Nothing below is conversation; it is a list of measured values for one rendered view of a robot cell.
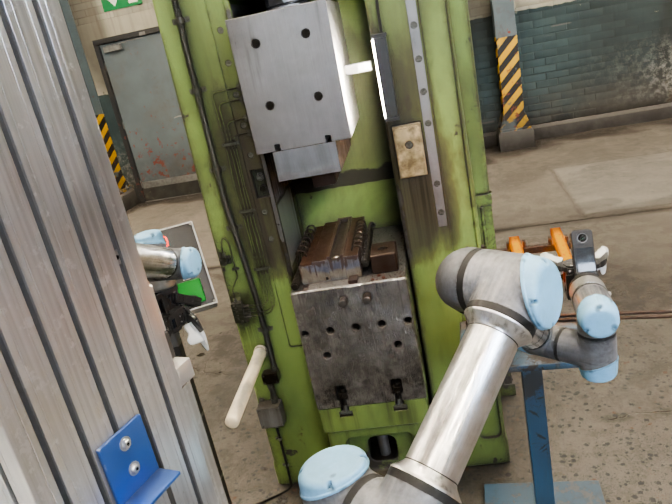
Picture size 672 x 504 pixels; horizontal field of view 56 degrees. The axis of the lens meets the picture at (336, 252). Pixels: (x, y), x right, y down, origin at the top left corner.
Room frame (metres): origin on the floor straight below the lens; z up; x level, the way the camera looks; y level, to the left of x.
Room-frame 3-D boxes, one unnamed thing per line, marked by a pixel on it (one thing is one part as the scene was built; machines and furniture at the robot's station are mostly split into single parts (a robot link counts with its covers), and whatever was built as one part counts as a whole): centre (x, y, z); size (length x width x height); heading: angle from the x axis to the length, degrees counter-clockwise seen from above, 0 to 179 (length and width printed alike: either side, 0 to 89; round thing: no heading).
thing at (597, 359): (1.15, -0.48, 0.95); 0.11 x 0.08 x 0.11; 40
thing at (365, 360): (2.14, -0.06, 0.69); 0.56 x 0.38 x 0.45; 171
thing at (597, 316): (1.14, -0.49, 1.04); 0.11 x 0.08 x 0.09; 165
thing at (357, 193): (2.45, -0.10, 1.37); 0.41 x 0.10 x 0.91; 81
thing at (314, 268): (2.14, 0.00, 0.96); 0.42 x 0.20 x 0.09; 171
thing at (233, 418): (1.90, 0.39, 0.62); 0.44 x 0.05 x 0.05; 171
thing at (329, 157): (2.14, 0.00, 1.32); 0.42 x 0.20 x 0.10; 171
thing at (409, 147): (2.01, -0.30, 1.27); 0.09 x 0.02 x 0.17; 81
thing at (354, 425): (2.14, -0.06, 0.23); 0.55 x 0.37 x 0.47; 171
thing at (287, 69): (2.13, -0.04, 1.56); 0.42 x 0.39 x 0.40; 171
